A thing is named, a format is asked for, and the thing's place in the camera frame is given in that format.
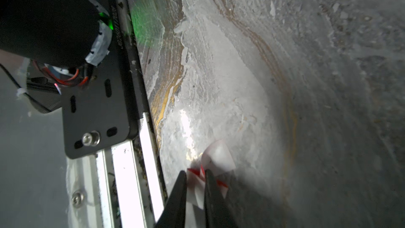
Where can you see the red and white peeled label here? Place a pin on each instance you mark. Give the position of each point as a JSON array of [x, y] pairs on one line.
[[218, 159]]

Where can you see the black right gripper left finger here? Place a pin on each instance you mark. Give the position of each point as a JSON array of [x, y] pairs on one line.
[[173, 215]]

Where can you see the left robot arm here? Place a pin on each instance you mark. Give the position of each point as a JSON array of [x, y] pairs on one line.
[[65, 39]]

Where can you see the metal base rail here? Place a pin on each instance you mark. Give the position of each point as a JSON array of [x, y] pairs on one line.
[[114, 176]]

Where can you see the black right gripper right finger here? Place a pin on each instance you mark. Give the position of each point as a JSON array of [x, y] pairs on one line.
[[217, 215]]

